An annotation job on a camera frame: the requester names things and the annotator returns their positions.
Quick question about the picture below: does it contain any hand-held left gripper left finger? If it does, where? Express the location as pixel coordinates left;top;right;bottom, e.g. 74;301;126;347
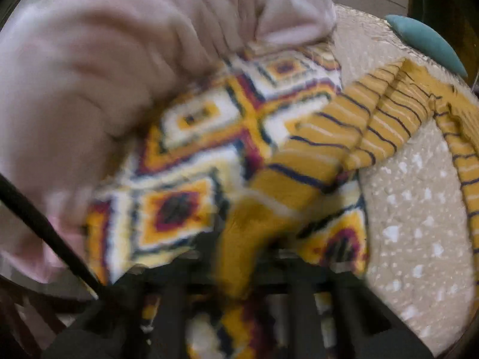
45;264;197;359

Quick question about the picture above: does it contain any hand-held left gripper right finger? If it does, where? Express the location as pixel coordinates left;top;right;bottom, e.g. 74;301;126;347
286;265;435;359

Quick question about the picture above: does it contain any geometric patterned yellow white cloth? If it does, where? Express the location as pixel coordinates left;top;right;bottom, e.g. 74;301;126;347
84;41;371;359

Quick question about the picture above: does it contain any yellow blue-striped garment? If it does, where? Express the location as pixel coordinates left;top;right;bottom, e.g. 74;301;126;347
213;58;479;300

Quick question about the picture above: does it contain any beige dotted quilted bedspread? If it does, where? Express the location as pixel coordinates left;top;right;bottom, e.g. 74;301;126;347
329;4;479;356

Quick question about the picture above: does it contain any pink quilted duvet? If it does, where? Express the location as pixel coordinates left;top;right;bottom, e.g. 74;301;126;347
0;0;337;285

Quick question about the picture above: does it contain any teal pillow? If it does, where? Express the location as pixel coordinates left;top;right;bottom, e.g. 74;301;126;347
385;14;468;79

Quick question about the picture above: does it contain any black cable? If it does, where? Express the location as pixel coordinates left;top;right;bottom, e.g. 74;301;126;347
0;174;105;300

